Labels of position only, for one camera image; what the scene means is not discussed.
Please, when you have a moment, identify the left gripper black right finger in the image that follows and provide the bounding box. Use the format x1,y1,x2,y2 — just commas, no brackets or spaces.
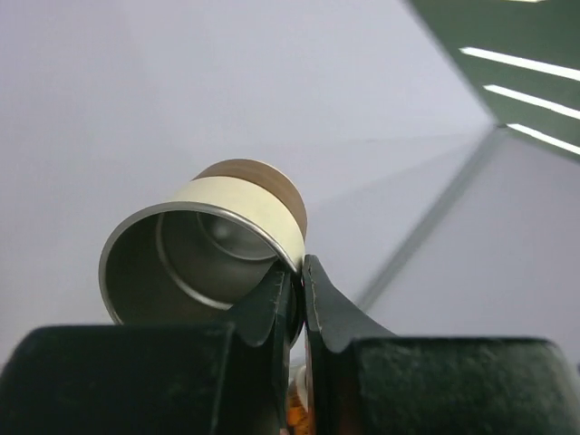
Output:
302,255,579,434

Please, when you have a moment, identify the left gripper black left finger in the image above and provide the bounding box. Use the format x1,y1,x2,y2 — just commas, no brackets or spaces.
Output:
1,264,290,434

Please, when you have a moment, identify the steel cup cream brown sleeve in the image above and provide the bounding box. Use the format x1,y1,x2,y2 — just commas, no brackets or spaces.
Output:
98,159,308,324

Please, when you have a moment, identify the black mug with orange print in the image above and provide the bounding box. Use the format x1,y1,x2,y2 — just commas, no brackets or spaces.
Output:
286,364,312,435

